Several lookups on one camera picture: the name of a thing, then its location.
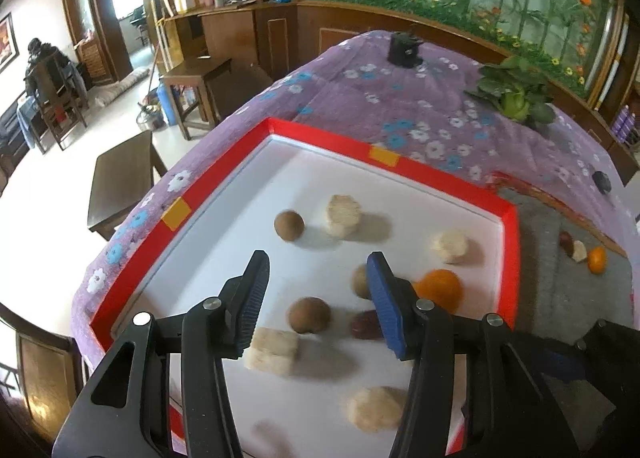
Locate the beige hexagonal cake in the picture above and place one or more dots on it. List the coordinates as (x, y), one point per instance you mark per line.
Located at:
(579, 251)
(375, 409)

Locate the wooden chair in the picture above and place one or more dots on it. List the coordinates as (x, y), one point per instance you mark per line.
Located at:
(57, 108)
(45, 378)

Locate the green leafy vegetable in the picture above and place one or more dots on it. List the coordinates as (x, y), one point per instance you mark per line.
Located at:
(515, 100)

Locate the low wooden table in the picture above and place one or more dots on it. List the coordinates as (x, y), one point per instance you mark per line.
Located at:
(125, 178)

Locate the red box with white inside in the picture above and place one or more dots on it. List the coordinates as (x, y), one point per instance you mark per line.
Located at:
(350, 140)

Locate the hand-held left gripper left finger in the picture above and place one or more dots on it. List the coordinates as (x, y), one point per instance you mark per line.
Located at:
(252, 308)

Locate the grey felt mat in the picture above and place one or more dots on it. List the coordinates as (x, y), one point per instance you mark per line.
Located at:
(550, 288)

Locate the black sofa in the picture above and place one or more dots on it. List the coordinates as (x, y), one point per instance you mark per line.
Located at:
(12, 133)

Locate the orange tangerine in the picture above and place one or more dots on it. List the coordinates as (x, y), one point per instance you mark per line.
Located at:
(596, 259)
(442, 288)

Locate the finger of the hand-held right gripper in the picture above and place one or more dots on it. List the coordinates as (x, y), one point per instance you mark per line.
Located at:
(565, 368)

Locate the beige cube cake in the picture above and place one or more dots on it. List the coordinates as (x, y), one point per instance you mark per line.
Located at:
(272, 352)

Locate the dark red date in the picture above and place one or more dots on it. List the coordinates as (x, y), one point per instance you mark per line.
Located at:
(565, 239)
(365, 325)

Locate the wooden cabinet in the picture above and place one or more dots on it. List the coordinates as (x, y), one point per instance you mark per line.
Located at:
(240, 38)

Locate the purple bottles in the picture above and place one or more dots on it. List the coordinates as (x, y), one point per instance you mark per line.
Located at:
(625, 124)

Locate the purple floral tablecloth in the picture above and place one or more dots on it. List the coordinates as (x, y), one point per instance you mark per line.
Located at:
(350, 83)

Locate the cardboard box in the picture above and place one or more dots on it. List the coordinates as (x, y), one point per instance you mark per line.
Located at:
(189, 2)

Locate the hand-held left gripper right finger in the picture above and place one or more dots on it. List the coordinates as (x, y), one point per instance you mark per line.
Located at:
(387, 318)

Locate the blue water jug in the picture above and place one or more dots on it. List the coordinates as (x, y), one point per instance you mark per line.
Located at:
(167, 105)

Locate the small black device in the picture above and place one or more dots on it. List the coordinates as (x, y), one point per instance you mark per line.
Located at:
(405, 50)

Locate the wooden stool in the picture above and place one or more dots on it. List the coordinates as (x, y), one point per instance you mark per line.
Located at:
(195, 75)

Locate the small beige cake block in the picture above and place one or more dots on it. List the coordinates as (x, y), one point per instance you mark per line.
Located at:
(343, 214)
(451, 246)

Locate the brown longan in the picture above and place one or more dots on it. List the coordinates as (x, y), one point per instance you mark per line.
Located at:
(289, 225)
(309, 315)
(360, 280)

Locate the framed wall picture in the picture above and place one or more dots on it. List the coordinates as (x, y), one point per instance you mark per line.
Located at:
(6, 43)

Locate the metal pot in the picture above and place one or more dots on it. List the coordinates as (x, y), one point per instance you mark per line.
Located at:
(151, 119)

